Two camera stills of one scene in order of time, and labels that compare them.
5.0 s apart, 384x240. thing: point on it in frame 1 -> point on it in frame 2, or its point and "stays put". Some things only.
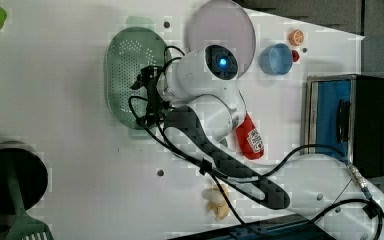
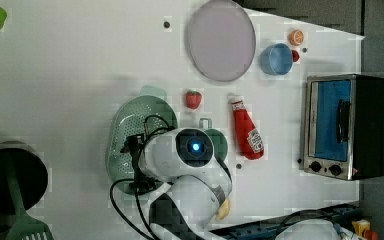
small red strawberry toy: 295,56 stays put
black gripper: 147,79 -> 133,144
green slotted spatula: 24,227 stays put
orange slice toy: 296,37 stays put
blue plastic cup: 276,59 stays put
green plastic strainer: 132,48 -> 152,111
